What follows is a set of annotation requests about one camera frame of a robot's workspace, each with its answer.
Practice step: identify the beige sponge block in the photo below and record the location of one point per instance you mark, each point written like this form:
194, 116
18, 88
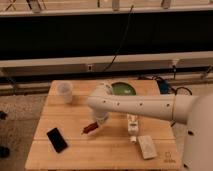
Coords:
147, 147

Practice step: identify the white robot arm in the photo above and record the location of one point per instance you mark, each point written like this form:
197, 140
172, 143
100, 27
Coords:
194, 111

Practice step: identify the white wall outlet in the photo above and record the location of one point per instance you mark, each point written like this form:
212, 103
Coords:
89, 68

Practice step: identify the black smartphone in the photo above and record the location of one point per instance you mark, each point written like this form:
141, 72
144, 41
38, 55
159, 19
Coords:
57, 140

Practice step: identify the white lotion bottle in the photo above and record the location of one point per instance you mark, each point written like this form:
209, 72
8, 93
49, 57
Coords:
133, 127

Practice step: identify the green bowl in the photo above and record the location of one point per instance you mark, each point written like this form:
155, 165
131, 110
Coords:
122, 88

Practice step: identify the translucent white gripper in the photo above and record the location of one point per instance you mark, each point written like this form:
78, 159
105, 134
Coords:
100, 119

